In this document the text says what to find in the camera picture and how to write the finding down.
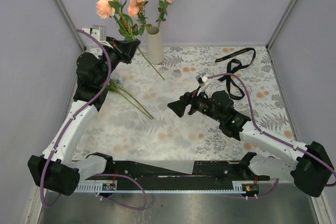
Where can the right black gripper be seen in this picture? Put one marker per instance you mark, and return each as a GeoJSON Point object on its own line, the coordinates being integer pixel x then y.
{"type": "Point", "coordinates": [179, 106]}

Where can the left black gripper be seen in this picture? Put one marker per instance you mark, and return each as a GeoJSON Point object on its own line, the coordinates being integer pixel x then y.
{"type": "Point", "coordinates": [125, 50]}

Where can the artificial flower bouquet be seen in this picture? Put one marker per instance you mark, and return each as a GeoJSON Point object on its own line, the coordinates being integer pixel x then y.
{"type": "Point", "coordinates": [116, 87]}

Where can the white wrapping paper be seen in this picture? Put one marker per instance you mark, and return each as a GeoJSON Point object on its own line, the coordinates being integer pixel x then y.
{"type": "Point", "coordinates": [139, 126]}

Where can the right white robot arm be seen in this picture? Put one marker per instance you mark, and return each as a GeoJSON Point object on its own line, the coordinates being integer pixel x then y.
{"type": "Point", "coordinates": [308, 166]}

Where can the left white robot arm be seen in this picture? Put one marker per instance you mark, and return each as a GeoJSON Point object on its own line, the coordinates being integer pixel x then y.
{"type": "Point", "coordinates": [54, 169]}

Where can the beige ceramic vase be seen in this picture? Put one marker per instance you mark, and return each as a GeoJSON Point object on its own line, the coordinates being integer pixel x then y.
{"type": "Point", "coordinates": [155, 52]}

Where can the floral patterned table mat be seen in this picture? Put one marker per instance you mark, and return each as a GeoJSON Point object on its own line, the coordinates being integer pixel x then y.
{"type": "Point", "coordinates": [247, 76]}

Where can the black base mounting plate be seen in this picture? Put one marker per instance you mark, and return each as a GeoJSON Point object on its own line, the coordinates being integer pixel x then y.
{"type": "Point", "coordinates": [203, 171]}

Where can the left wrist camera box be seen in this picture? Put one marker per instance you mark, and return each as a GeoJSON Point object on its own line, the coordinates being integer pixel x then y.
{"type": "Point", "coordinates": [98, 32]}

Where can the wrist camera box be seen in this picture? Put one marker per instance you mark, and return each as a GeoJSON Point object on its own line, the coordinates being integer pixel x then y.
{"type": "Point", "coordinates": [203, 80]}
{"type": "Point", "coordinates": [98, 32]}

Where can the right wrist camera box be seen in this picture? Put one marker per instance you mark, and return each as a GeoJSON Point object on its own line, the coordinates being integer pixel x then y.
{"type": "Point", "coordinates": [203, 80]}

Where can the aluminium frame rail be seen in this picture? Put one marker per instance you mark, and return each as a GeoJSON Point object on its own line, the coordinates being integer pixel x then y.
{"type": "Point", "coordinates": [68, 46]}

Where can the white slotted cable duct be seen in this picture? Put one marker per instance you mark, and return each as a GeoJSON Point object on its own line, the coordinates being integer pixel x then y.
{"type": "Point", "coordinates": [123, 186]}

